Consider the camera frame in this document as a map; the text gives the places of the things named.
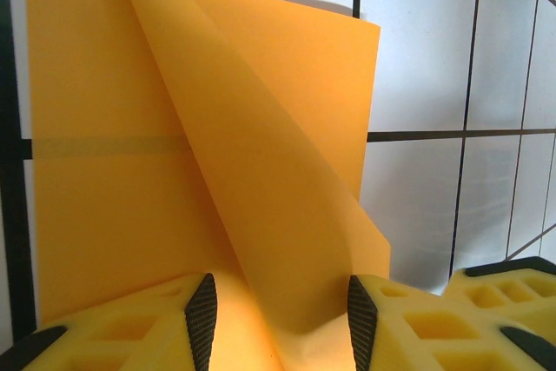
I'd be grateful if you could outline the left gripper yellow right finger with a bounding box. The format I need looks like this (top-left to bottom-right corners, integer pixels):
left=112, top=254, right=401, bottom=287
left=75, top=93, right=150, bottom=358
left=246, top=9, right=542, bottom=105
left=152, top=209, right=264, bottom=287
left=346, top=273, right=556, bottom=371

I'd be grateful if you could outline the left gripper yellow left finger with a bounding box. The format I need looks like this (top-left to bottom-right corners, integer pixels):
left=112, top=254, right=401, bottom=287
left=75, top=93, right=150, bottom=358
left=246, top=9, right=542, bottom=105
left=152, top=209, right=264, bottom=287
left=12, top=272, right=219, bottom=371

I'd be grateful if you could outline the orange cloth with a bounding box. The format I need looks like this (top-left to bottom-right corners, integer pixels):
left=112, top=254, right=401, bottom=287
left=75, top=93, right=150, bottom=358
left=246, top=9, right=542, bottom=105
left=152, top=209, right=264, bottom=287
left=23, top=0, right=394, bottom=371

